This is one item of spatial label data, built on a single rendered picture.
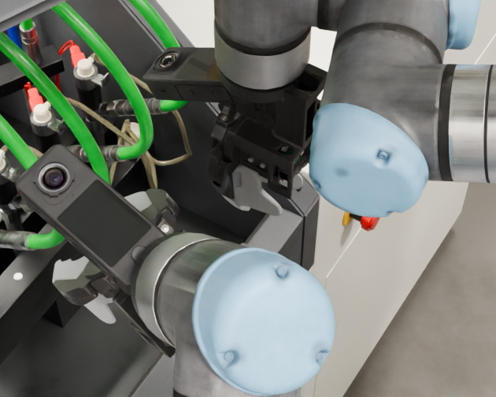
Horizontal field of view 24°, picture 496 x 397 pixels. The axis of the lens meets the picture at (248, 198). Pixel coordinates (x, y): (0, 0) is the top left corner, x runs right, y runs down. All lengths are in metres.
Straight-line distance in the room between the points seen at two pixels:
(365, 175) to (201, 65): 0.30
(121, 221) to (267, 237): 0.63
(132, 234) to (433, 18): 0.25
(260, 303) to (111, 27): 0.81
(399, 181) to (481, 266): 1.85
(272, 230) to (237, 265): 0.78
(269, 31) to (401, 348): 1.64
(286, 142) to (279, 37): 0.12
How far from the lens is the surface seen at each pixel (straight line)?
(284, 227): 1.41
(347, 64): 0.74
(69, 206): 0.79
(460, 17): 0.80
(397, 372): 2.39
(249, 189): 1.02
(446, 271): 2.53
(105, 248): 0.78
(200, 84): 0.95
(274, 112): 0.93
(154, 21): 1.18
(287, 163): 0.93
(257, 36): 0.85
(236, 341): 0.61
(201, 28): 1.50
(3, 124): 0.99
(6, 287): 1.36
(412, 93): 0.72
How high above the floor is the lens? 2.12
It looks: 54 degrees down
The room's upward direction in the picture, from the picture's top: straight up
